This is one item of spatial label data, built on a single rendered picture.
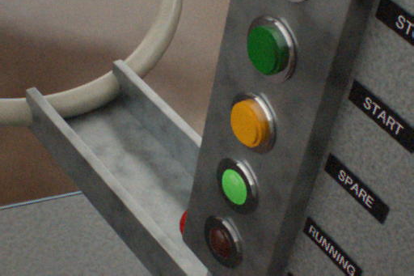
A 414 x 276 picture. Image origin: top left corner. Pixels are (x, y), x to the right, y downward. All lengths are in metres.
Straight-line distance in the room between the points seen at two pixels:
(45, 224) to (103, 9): 1.93
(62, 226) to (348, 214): 0.71
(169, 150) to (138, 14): 2.10
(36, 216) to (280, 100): 0.73
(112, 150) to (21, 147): 1.54
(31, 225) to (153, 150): 0.27
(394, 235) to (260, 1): 0.14
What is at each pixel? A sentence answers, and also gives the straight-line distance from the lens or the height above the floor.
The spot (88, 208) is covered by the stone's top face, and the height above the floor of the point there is 0.85.
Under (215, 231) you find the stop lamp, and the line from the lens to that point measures 0.55.
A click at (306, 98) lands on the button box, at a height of 1.43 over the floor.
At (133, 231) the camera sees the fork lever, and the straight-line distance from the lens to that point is 0.82.
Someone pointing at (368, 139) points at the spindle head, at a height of 1.42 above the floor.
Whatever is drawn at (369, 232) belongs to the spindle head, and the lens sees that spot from 0.47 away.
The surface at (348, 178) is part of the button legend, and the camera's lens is 0.47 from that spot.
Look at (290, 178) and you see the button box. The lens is 0.48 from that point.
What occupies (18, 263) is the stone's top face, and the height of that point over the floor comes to 0.85.
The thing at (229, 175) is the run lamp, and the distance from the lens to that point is 0.51.
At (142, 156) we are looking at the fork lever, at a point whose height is 1.06.
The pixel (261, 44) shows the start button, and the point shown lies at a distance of 0.45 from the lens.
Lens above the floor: 1.70
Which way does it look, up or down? 40 degrees down
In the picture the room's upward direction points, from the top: 11 degrees clockwise
